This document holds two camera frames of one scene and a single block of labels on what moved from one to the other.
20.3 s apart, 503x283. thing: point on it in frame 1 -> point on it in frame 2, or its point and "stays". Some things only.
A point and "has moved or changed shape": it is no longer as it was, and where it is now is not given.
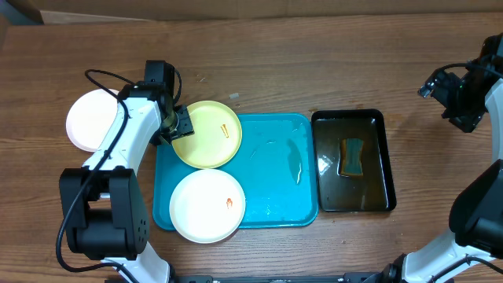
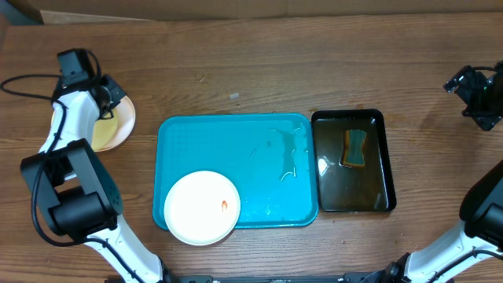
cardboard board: x=82 y=12 stays
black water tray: x=372 y=192 stays
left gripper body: x=167 y=133 -> x=115 y=92
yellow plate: x=217 y=135 -> x=103 y=130
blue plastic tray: x=276 y=168 stays
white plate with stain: x=207 y=206 stays
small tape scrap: x=234 y=96 stays
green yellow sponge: x=351 y=151 has moved or changed shape
